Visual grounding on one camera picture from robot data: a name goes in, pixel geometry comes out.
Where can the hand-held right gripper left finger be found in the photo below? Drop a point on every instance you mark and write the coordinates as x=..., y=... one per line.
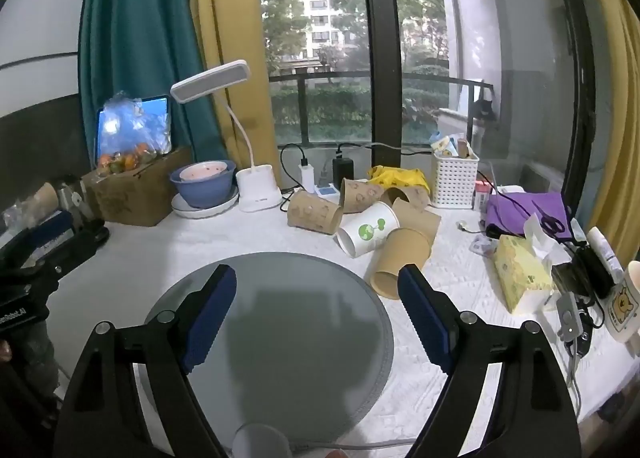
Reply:
x=210, y=318

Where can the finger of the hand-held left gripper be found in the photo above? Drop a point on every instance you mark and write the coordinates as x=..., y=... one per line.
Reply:
x=50, y=230
x=82, y=243

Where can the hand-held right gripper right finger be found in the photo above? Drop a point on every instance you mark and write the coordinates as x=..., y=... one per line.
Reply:
x=427, y=320

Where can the tall brown paper cup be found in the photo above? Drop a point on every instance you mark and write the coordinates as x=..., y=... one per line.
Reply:
x=400, y=263

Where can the plain brown paper cup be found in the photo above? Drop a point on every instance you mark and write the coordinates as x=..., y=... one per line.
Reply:
x=420, y=220

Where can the white paper cup green print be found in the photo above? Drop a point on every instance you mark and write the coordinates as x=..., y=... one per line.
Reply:
x=367, y=233

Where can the brown printed paper cup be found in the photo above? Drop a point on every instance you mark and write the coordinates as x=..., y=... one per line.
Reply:
x=312, y=213
x=410, y=195
x=357, y=194

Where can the cardboard box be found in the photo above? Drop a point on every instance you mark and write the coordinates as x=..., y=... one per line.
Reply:
x=135, y=193

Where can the grey round mat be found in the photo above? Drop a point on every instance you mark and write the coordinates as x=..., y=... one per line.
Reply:
x=280, y=338

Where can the small printed packet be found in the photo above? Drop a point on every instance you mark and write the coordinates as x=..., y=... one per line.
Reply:
x=482, y=244

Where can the yellow tissue box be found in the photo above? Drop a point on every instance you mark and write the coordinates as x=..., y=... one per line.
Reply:
x=520, y=278

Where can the plastic bag of oranges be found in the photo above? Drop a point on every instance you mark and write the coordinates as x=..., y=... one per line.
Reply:
x=130, y=147

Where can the white plate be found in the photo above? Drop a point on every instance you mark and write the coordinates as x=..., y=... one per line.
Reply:
x=225, y=205

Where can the blue bowl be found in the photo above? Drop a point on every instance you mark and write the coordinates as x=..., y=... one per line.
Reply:
x=200, y=193

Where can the small red white box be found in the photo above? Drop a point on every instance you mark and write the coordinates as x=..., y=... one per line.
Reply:
x=482, y=198

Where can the white desk lamp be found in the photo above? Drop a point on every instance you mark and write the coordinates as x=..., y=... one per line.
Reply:
x=255, y=188

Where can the white plastic basket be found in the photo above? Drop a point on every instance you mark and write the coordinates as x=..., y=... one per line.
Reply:
x=454, y=182

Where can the pink bowl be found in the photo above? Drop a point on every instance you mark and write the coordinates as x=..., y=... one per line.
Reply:
x=205, y=171

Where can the purple cloth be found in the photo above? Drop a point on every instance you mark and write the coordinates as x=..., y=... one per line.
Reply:
x=520, y=213

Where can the yellow plastic bag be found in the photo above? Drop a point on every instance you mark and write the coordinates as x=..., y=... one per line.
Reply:
x=400, y=177

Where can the black scissors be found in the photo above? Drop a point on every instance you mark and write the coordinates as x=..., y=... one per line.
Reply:
x=550, y=223

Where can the black pouch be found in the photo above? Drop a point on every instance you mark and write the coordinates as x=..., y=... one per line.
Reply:
x=585, y=268

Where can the white charger plug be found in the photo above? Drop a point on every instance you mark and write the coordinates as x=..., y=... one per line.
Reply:
x=306, y=175

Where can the black power adapter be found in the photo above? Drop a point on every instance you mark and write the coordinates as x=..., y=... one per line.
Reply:
x=343, y=170

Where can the white tube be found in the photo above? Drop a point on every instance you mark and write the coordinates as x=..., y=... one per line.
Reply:
x=606, y=253

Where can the white bear mug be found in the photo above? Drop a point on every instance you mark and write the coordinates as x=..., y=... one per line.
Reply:
x=625, y=308

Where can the teal curtain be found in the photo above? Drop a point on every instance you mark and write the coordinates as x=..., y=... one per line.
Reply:
x=135, y=37

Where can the yellow curtain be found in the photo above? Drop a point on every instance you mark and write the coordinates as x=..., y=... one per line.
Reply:
x=225, y=37
x=615, y=112

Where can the balcony railing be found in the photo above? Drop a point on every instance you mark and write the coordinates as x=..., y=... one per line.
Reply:
x=320, y=82

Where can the black window frame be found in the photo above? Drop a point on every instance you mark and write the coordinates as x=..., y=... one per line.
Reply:
x=382, y=62

